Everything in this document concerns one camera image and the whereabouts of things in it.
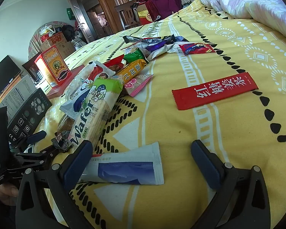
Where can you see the orange snack packet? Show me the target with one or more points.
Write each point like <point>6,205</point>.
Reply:
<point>131,70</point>

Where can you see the carved wooden chair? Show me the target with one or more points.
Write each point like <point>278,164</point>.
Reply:
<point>126,14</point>

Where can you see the black snack packet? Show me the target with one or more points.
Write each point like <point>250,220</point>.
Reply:
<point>143,39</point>

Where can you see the green white biscuit packet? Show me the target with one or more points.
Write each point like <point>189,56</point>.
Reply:
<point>97,107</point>

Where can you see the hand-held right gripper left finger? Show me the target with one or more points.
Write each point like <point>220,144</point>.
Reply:
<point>77,165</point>

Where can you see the person's left hand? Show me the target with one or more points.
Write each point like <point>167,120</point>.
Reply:
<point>4,192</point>

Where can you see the white blue sachet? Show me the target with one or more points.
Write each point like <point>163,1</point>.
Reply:
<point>126,167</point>

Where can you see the clear packet with red label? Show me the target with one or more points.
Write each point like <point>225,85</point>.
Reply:
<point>85,71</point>

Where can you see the black bag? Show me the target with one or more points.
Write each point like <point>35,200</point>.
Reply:
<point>68,31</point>

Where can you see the green snack packet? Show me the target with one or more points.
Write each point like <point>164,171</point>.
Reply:
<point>134,54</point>

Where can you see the small white blue packet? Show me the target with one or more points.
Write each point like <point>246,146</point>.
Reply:
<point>173,48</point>

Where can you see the green sign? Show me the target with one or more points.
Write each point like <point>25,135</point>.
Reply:
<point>70,13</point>

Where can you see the wooden door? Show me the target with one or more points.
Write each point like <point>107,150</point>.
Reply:
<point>76,12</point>

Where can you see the yellow patterned blanket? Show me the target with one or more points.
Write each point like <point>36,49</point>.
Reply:
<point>205,136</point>

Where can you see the white grey product box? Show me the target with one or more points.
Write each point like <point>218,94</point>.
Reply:
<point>16,93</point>

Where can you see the red gold gift box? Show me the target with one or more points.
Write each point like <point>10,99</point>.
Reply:
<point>145,16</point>

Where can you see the flat red box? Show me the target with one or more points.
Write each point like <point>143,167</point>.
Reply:
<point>58,90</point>

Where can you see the black product box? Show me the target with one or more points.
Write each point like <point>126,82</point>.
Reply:
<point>26,116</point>

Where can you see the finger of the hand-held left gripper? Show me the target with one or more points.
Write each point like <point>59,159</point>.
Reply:
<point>38,157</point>
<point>37,136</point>

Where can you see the white blue snack bag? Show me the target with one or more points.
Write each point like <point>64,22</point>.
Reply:
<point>76,100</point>

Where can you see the small dark candy packet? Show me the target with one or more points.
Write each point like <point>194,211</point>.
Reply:
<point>60,143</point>

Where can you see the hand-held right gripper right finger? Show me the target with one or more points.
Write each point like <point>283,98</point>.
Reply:
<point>205,165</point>

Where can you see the long red sachet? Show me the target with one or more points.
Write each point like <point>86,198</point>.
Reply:
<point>214,91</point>

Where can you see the pale floral quilt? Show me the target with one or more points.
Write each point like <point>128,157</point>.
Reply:
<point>247,0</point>

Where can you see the purple snack packet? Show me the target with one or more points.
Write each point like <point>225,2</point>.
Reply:
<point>155,45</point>

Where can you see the black television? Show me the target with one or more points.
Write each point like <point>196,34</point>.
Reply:
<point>3,72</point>

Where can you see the red blue candy packet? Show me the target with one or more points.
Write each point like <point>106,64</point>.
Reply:
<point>197,49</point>

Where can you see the clear brown cake packet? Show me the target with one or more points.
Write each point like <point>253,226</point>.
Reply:
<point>64,126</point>

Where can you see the maroon clothing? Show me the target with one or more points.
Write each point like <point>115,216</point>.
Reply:
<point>162,0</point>

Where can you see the red pastry packet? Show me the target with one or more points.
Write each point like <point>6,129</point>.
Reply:
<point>114,63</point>

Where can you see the red orange carton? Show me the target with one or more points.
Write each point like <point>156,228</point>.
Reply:
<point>53,65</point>

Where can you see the dark wooden chair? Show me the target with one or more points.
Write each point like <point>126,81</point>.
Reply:
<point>29,68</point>

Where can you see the cardboard box with red print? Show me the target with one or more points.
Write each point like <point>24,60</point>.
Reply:
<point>56,39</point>

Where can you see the pink sachet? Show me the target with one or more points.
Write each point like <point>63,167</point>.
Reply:
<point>137,83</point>

